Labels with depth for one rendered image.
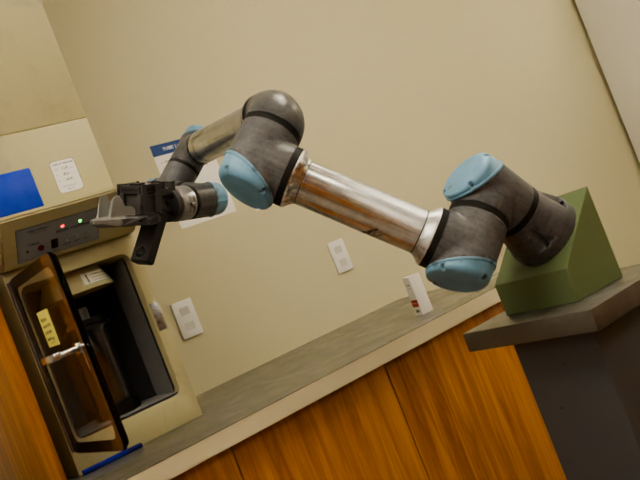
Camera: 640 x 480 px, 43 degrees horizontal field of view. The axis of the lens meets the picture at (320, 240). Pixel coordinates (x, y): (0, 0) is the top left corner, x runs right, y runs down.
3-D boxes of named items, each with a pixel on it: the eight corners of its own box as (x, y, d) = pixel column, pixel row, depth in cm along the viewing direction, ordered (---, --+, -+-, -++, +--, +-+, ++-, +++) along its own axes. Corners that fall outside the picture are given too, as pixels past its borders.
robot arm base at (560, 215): (585, 195, 158) (550, 168, 154) (562, 262, 152) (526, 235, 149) (530, 209, 171) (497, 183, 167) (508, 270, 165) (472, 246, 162)
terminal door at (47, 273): (78, 451, 175) (11, 279, 176) (130, 450, 151) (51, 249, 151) (75, 453, 175) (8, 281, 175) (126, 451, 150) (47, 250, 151)
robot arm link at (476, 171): (541, 175, 155) (491, 136, 150) (522, 234, 150) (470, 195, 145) (498, 190, 165) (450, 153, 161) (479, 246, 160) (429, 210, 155)
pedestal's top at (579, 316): (689, 272, 158) (681, 253, 158) (598, 330, 139) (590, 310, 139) (560, 299, 184) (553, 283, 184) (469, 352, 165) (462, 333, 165)
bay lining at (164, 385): (48, 440, 197) (-5, 305, 198) (142, 397, 213) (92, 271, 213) (79, 437, 178) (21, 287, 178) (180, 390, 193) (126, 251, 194)
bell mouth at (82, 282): (33, 313, 197) (26, 292, 197) (100, 290, 207) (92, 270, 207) (54, 301, 183) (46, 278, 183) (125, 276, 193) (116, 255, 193)
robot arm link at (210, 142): (288, 58, 151) (175, 122, 191) (265, 104, 147) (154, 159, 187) (332, 95, 157) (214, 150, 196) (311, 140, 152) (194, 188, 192)
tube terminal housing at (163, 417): (46, 475, 196) (-70, 179, 197) (162, 419, 215) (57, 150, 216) (78, 476, 176) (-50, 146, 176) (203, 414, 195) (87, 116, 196)
